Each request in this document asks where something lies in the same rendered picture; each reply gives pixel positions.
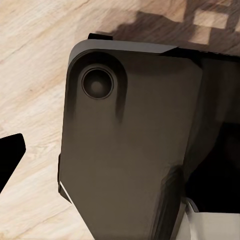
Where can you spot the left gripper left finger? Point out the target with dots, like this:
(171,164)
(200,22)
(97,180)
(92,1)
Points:
(12,149)

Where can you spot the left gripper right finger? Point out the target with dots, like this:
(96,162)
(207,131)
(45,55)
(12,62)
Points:
(232,149)

